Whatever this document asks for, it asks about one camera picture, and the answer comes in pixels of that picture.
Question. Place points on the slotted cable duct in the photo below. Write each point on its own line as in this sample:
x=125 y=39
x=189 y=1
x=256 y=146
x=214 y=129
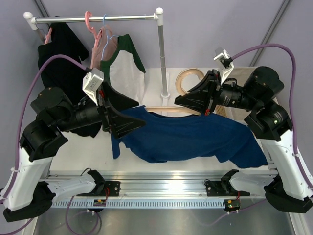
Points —
x=80 y=203

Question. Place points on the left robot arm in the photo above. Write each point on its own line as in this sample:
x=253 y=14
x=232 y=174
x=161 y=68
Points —
x=29 y=196

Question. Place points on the aluminium mounting rail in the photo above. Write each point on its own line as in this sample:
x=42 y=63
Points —
x=163 y=184

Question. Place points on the black t shirt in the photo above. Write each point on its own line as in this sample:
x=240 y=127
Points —
x=61 y=61

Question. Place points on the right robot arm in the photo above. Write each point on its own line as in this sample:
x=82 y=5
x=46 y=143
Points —
x=290 y=190

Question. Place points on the green and white shirt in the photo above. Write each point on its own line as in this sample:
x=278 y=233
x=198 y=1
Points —
x=124 y=70

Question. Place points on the wicker basket with liner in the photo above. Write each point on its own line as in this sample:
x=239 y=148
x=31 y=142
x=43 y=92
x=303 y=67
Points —
x=241 y=74

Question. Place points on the light blue wire hanger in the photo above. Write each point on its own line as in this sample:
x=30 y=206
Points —
x=107 y=35

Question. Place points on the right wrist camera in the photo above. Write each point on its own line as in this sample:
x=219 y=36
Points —
x=225 y=63

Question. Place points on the pink hanger under black shirt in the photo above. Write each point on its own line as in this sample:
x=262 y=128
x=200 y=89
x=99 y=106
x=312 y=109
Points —
x=48 y=36

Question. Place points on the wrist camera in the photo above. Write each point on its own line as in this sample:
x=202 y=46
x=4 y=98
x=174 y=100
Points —
x=91 y=83
x=225 y=63

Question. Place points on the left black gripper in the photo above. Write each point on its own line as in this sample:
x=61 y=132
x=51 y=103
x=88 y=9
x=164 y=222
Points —
x=119 y=124

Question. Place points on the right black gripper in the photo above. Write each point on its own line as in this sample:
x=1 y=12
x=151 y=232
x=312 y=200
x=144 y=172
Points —
x=202 y=97

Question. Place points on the blue t shirt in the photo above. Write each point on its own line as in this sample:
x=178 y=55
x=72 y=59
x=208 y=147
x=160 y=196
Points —
x=165 y=139

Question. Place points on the wooden hanger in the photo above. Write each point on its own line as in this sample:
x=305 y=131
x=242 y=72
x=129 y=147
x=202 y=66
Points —
x=183 y=78

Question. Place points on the pink shirt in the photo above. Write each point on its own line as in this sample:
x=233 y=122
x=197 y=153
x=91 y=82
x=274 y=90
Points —
x=109 y=51

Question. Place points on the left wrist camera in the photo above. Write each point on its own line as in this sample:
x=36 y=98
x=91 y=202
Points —
x=91 y=83

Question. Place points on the metal clothes rack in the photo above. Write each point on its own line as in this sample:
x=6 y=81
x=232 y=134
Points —
x=157 y=16

